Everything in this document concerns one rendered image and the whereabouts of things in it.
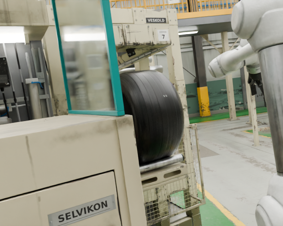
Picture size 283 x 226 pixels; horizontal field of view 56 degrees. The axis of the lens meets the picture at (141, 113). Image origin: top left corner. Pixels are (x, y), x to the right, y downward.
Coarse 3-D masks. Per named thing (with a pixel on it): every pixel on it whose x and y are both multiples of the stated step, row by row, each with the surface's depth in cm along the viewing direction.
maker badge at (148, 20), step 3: (147, 18) 219; (150, 18) 221; (153, 18) 222; (156, 18) 223; (159, 18) 224; (162, 18) 226; (165, 18) 227; (147, 21) 219; (150, 21) 221; (153, 21) 222; (156, 21) 223; (159, 21) 224; (162, 21) 226; (165, 21) 227
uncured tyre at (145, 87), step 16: (128, 80) 144; (144, 80) 143; (160, 80) 146; (128, 96) 140; (144, 96) 136; (160, 96) 139; (176, 96) 144; (128, 112) 187; (144, 112) 134; (160, 112) 137; (176, 112) 141; (144, 128) 135; (160, 128) 137; (176, 128) 142; (144, 144) 138; (160, 144) 141; (176, 144) 147; (144, 160) 146
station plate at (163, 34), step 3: (159, 30) 188; (162, 30) 189; (165, 30) 191; (159, 33) 188; (162, 33) 189; (165, 33) 191; (159, 36) 188; (162, 36) 189; (165, 36) 191; (168, 36) 192; (159, 39) 188; (162, 39) 189; (165, 39) 191; (168, 39) 192
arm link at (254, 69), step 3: (246, 66) 141; (249, 66) 139; (252, 66) 138; (255, 66) 137; (258, 66) 137; (249, 69) 140; (252, 69) 139; (255, 69) 138; (258, 69) 138; (249, 72) 142; (252, 72) 140; (255, 72) 139; (258, 72) 139
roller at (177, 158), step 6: (174, 156) 156; (180, 156) 157; (150, 162) 149; (156, 162) 150; (162, 162) 151; (168, 162) 153; (174, 162) 155; (144, 168) 146; (150, 168) 148; (156, 168) 150
